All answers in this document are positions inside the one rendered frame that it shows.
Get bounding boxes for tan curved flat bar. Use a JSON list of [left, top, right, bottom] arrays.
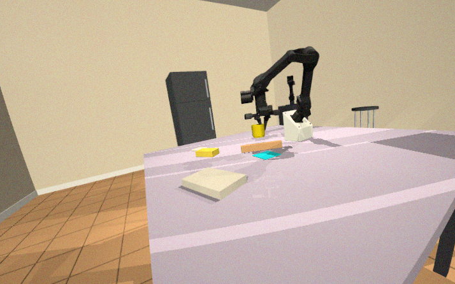
[[241, 140, 282, 153]]

